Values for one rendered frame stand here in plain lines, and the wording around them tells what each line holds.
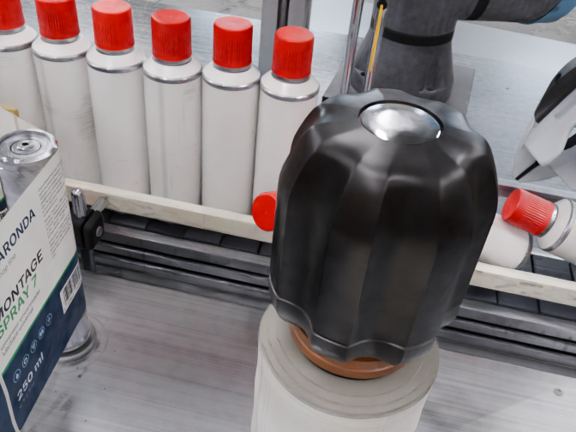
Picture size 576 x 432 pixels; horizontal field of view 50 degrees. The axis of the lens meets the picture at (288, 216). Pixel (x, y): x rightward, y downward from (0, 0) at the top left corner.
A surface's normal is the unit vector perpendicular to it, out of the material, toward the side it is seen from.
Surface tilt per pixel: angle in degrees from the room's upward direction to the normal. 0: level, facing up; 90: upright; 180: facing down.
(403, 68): 73
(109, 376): 0
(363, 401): 1
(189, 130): 90
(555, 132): 63
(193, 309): 0
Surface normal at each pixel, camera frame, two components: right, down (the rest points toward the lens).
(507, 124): 0.09, -0.77
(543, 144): -0.83, -0.53
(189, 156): 0.60, 0.55
